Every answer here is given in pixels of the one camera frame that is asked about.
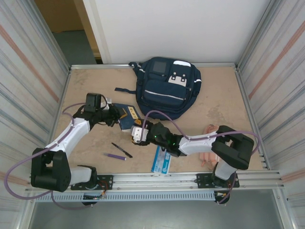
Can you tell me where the blue book with yellow label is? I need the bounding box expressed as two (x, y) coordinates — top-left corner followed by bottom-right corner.
(111, 102), (145, 131)

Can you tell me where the black marker pen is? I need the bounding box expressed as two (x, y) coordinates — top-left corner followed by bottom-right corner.
(111, 142), (133, 158)

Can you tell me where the blue white plastic packet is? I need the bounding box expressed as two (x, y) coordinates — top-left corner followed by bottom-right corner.
(151, 145), (172, 178)

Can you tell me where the purple pen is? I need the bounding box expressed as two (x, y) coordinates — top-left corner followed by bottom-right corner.
(103, 153), (127, 161)

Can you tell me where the navy blue backpack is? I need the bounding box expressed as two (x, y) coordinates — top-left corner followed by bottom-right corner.
(114, 56), (202, 121)

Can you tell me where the pink pencil case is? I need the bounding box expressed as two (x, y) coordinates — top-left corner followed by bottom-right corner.
(199, 124), (221, 169)

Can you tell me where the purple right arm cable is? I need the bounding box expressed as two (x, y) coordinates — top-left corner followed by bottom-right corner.
(142, 110), (260, 205)

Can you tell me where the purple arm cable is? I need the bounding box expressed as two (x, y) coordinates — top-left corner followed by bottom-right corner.
(142, 110), (260, 205)
(4, 102), (95, 210)

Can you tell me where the aluminium table side rail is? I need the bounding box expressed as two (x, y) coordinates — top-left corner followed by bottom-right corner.
(234, 68), (270, 170)
(40, 68), (72, 174)

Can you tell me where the aluminium table edge rail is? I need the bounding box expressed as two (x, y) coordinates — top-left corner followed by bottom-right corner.
(69, 62), (239, 70)

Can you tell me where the wide aluminium mounting rail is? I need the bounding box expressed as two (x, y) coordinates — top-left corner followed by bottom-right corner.
(25, 170), (285, 193)

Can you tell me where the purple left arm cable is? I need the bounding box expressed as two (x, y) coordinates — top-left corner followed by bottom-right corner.
(4, 102), (95, 210)

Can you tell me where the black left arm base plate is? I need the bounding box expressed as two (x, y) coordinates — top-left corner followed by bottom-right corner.
(71, 175), (114, 191)

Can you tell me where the grey slotted cable duct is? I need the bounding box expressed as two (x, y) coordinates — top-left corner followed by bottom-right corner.
(34, 192), (215, 202)

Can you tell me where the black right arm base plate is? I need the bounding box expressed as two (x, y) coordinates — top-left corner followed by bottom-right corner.
(195, 173), (240, 189)

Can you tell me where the controller board with wires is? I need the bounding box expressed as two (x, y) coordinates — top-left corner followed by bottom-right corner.
(82, 193), (107, 206)
(213, 190), (231, 205)

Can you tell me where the white door frame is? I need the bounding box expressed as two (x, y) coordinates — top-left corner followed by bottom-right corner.
(82, 0), (112, 64)

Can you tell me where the aluminium corner post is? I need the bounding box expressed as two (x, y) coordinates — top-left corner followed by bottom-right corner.
(237, 0), (282, 70)
(23, 0), (72, 71)

